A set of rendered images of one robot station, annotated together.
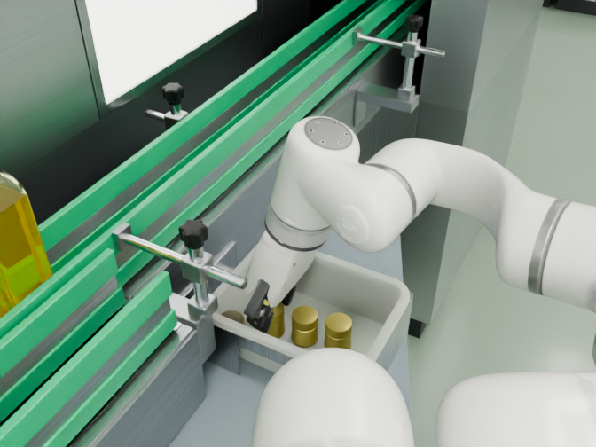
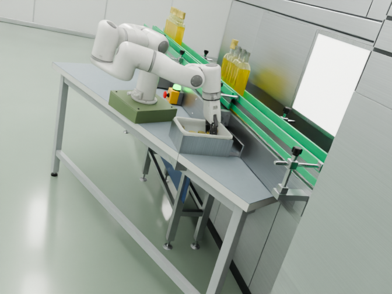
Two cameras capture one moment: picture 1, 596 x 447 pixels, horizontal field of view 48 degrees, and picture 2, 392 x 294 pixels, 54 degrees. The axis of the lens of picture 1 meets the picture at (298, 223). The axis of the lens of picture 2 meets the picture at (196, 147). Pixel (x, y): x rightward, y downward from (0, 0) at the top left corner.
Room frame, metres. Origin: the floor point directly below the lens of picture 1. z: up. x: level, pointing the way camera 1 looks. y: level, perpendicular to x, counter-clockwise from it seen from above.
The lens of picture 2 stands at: (1.52, -1.22, 1.37)
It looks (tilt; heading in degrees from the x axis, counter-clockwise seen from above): 22 degrees down; 128
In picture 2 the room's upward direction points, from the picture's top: 15 degrees clockwise
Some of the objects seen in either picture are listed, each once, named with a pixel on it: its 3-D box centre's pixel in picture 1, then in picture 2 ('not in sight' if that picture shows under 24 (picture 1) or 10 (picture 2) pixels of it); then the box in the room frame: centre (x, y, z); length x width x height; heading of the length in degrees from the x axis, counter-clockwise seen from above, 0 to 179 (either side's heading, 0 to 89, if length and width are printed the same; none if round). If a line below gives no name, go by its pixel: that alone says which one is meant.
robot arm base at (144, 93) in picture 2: not in sight; (144, 83); (0.22, -0.03, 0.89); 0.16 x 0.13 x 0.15; 90
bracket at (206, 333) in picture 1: (176, 320); (219, 117); (0.55, 0.15, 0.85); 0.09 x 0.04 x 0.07; 62
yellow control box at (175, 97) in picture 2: not in sight; (174, 96); (0.13, 0.27, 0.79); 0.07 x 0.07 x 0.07; 62
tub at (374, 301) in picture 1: (308, 321); (200, 136); (0.59, -0.01, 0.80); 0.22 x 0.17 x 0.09; 62
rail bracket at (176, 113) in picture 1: (166, 125); (286, 123); (0.85, 0.19, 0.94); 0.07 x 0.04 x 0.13; 62
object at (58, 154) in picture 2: not in sight; (125, 182); (0.21, -0.03, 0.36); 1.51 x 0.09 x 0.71; 175
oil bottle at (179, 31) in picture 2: not in sight; (179, 32); (-0.47, 0.82, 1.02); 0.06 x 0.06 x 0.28; 62
